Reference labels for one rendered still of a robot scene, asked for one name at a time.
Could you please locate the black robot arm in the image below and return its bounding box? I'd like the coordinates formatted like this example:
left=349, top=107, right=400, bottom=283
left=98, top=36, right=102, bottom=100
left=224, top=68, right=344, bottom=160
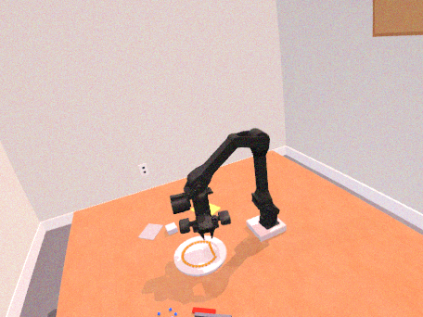
left=170, top=128, right=280, bottom=235

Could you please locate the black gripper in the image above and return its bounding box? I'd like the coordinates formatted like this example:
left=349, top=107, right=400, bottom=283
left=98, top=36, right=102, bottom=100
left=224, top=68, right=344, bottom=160
left=179, top=206, right=232, bottom=241

